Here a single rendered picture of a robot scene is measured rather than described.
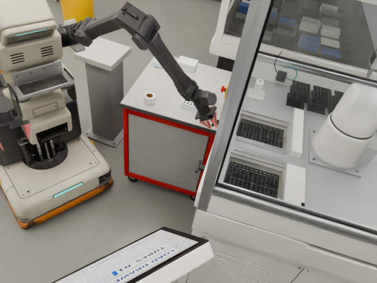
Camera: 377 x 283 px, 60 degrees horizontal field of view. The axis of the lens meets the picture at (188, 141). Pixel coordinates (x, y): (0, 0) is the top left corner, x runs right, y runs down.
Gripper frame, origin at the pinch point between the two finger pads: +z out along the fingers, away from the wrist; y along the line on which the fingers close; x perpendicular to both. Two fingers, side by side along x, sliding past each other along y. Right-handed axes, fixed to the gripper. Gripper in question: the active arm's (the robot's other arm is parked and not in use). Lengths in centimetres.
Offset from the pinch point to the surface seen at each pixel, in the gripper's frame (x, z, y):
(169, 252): -81, -21, 17
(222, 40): 83, -9, -9
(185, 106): 23.0, -1.8, -22.5
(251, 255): -51, 32, 15
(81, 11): 200, -55, -190
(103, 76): 49, -27, -84
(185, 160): 14, 31, -38
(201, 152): 14.2, 26.7, -24.4
